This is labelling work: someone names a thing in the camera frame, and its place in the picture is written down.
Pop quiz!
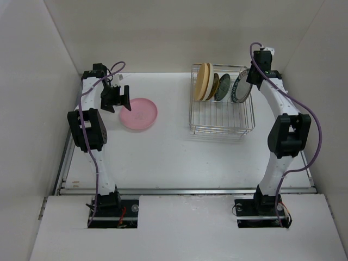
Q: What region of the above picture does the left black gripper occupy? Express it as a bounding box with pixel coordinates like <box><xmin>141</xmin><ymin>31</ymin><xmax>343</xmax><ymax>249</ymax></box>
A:
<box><xmin>101</xmin><ymin>84</ymin><xmax>131</xmax><ymax>113</ymax></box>

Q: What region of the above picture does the pink plastic plate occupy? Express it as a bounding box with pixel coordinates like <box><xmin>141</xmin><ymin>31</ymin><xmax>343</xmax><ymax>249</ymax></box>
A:
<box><xmin>119</xmin><ymin>98</ymin><xmax>158</xmax><ymax>131</ymax></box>

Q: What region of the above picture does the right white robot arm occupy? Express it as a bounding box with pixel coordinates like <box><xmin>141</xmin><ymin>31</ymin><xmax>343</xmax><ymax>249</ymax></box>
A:
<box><xmin>247</xmin><ymin>48</ymin><xmax>312</xmax><ymax>215</ymax></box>

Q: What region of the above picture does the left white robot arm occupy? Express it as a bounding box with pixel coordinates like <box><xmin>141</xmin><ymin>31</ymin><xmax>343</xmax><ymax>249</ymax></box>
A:
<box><xmin>67</xmin><ymin>63</ymin><xmax>132</xmax><ymax>217</ymax></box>

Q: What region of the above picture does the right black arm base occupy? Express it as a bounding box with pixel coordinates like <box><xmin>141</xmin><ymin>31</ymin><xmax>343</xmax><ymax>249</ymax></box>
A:
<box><xmin>232</xmin><ymin>198</ymin><xmax>293</xmax><ymax>228</ymax></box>

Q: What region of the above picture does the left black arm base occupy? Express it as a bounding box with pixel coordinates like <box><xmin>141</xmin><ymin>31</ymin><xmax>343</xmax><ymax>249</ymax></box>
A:
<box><xmin>86</xmin><ymin>196</ymin><xmax>140</xmax><ymax>229</ymax></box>

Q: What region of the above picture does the tan yellow plate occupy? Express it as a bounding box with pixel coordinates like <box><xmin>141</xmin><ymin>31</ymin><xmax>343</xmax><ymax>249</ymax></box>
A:
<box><xmin>194</xmin><ymin>63</ymin><xmax>209</xmax><ymax>101</ymax></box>

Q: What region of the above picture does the white plate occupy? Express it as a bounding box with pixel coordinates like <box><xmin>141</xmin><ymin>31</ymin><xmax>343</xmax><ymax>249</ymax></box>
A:
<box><xmin>203</xmin><ymin>63</ymin><xmax>214</xmax><ymax>101</ymax></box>

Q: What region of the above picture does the brown gold plate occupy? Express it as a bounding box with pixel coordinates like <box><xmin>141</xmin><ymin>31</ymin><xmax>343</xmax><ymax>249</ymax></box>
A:
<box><xmin>207</xmin><ymin>73</ymin><xmax>220</xmax><ymax>100</ymax></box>

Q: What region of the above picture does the dark green plate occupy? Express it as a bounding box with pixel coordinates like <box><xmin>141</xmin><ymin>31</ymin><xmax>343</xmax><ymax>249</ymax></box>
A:
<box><xmin>214</xmin><ymin>73</ymin><xmax>231</xmax><ymax>101</ymax></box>

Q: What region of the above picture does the blue rimmed grey plate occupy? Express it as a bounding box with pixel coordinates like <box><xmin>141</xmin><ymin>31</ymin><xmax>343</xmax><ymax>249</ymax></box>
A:
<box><xmin>231</xmin><ymin>69</ymin><xmax>252</xmax><ymax>103</ymax></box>

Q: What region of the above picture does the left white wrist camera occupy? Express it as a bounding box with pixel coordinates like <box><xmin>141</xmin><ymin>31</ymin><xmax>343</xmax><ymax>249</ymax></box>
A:
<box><xmin>111</xmin><ymin>74</ymin><xmax>123</xmax><ymax>86</ymax></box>

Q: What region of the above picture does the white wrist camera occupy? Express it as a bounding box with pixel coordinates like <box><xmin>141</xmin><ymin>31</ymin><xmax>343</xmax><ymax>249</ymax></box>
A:
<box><xmin>263</xmin><ymin>47</ymin><xmax>275</xmax><ymax>55</ymax></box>
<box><xmin>111</xmin><ymin>74</ymin><xmax>123</xmax><ymax>86</ymax></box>

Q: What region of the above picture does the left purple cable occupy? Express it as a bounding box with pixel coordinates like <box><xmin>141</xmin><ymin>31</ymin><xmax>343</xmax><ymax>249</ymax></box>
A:
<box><xmin>78</xmin><ymin>61</ymin><xmax>126</xmax><ymax>227</ymax></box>

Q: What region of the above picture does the purple cable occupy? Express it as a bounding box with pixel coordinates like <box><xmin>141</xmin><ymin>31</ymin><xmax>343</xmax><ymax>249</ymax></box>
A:
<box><xmin>78</xmin><ymin>61</ymin><xmax>126</xmax><ymax>227</ymax></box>
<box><xmin>249</xmin><ymin>42</ymin><xmax>324</xmax><ymax>228</ymax></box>

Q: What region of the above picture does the front aluminium rail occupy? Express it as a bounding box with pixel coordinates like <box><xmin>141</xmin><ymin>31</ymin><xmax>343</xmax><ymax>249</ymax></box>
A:
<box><xmin>55</xmin><ymin>187</ymin><xmax>317</xmax><ymax>196</ymax></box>

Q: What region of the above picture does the metal wire dish rack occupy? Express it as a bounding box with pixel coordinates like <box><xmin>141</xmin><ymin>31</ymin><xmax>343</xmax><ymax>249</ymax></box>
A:
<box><xmin>189</xmin><ymin>63</ymin><xmax>256</xmax><ymax>136</ymax></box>

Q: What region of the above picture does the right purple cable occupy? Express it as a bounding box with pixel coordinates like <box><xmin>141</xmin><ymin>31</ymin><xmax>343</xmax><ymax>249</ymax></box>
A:
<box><xmin>249</xmin><ymin>42</ymin><xmax>324</xmax><ymax>228</ymax></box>

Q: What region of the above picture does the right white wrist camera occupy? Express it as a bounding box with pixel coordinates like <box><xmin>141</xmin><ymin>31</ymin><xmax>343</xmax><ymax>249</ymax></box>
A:
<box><xmin>263</xmin><ymin>47</ymin><xmax>275</xmax><ymax>55</ymax></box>

